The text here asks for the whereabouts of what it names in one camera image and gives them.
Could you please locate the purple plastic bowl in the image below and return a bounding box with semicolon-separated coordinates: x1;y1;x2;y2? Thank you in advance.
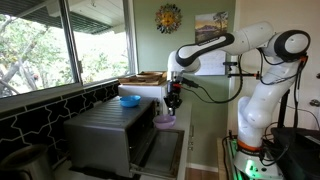
152;114;177;131

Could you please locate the colourful sun wall ornament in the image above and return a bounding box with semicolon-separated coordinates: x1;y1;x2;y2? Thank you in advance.
154;3;183;35

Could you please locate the wooden bowl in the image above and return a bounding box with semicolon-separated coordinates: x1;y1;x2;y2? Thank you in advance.
135;70;164;80

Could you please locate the white wall calendar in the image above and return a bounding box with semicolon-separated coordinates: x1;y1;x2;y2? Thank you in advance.
195;49;228;76

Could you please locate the grey window frame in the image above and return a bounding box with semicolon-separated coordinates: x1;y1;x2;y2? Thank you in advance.
0;0;139;101

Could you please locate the landscape wall picture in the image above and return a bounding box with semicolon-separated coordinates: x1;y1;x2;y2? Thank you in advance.
194;11;230;44

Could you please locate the glass toaster oven door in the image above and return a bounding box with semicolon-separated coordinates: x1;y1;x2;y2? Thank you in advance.
129;128;185;180

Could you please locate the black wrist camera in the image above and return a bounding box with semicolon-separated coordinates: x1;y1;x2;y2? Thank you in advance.
173;75;200;90

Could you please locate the black equipment box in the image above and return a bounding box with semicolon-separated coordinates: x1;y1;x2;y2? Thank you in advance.
270;126;320;180

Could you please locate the blue plastic bowl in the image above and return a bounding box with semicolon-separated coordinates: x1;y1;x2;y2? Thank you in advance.
119;95;142;109

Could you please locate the wooden serving tray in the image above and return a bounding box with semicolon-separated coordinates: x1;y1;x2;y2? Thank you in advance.
118;70;168;87

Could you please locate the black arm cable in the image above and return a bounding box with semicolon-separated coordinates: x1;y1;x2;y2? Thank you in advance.
181;53;245;105

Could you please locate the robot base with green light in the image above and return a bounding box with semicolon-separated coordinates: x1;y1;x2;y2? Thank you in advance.
232;150;285;180

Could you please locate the black upright pole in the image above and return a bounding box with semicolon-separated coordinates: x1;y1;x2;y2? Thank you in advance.
277;89;291;129

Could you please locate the white microwave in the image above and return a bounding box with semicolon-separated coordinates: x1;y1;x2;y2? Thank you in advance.
117;78;174;124

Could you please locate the metal pot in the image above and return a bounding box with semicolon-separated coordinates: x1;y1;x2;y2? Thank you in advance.
0;144;54;180

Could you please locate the black clamp bar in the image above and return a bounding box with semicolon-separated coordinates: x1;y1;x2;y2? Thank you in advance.
222;60;262;80

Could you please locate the silver toaster oven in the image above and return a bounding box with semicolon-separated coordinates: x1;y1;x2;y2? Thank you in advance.
63;95;160;179

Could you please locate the black red gripper body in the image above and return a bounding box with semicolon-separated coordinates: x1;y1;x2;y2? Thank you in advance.
165;80;184;103

